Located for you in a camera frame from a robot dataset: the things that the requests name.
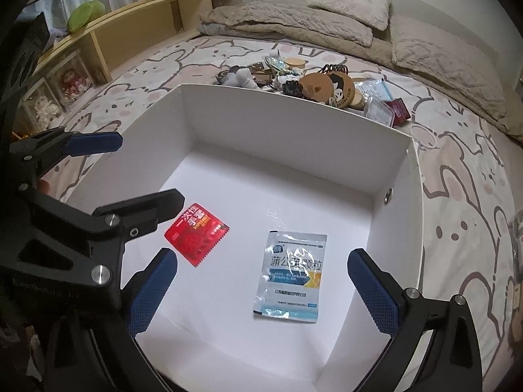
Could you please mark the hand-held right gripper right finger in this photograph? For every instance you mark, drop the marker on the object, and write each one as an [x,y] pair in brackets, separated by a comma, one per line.
[374,294]

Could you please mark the red foil packet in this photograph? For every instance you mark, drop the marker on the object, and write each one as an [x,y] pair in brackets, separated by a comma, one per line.
[198,237]

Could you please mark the white blue medicine sachet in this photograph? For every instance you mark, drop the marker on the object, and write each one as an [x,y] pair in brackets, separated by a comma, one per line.
[292,277]

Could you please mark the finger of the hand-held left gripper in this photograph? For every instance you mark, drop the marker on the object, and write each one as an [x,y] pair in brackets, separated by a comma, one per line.
[155,206]
[96,143]

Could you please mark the round cork coaster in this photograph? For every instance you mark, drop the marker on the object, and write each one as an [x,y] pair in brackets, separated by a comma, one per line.
[313,86]

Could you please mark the dark red cardboard box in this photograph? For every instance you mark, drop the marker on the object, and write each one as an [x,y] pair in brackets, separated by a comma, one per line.
[399,111]

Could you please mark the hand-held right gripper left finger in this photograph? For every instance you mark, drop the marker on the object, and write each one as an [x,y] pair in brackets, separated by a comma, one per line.
[152,294]

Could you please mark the beige textured pillow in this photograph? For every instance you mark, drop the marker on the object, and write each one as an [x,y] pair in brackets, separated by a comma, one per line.
[441,61]

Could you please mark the green plush toy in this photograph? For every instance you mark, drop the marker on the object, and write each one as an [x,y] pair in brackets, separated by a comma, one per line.
[86,14]

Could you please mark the beige quilted folded blanket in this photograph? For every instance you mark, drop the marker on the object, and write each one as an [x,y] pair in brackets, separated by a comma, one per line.
[286,22]

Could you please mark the wooden bedside shelf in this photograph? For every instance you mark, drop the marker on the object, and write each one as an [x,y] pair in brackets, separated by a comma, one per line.
[135,20]

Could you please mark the round wooden lid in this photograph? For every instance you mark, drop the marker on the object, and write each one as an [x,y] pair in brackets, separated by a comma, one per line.
[295,63]

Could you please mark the tan fleece blanket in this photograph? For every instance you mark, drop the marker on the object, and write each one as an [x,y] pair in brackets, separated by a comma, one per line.
[510,122]

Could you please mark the grey plush toy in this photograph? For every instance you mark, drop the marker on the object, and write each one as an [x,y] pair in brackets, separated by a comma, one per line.
[241,76]

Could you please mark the round black cartoon coaster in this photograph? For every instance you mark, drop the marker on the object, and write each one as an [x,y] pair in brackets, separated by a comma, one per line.
[342,85]

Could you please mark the clear display case with flowers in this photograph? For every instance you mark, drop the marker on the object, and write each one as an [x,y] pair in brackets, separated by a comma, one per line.
[41,108]

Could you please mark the blue paper packet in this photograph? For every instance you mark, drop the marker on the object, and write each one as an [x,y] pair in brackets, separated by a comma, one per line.
[374,88]

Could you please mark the cream fluffy pillow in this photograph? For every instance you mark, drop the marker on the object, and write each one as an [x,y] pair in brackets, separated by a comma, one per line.
[351,2]

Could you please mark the white storage box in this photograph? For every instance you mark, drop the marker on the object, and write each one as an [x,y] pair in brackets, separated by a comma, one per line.
[245,139]

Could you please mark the black spiral hair claw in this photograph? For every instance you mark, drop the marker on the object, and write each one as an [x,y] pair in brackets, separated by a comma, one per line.
[333,68]

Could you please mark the clear display case with doll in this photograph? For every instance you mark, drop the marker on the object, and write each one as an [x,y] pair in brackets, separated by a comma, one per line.
[73,81]

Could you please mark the clear plastic case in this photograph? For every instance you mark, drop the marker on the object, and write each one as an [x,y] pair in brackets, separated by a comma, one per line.
[378,111]

